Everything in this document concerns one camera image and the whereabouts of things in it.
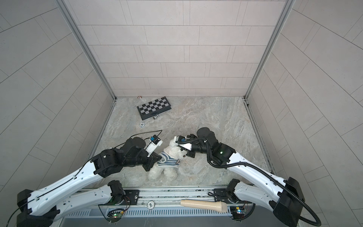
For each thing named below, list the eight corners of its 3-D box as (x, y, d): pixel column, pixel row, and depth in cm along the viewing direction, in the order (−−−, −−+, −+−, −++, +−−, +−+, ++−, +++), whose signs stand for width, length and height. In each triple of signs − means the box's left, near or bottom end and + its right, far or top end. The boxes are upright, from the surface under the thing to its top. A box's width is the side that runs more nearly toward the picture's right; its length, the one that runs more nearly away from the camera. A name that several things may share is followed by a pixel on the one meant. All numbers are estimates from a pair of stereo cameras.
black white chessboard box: (141, 120, 103) (140, 117, 101) (137, 108, 111) (136, 105, 108) (171, 109, 110) (171, 107, 108) (166, 98, 117) (165, 96, 115)
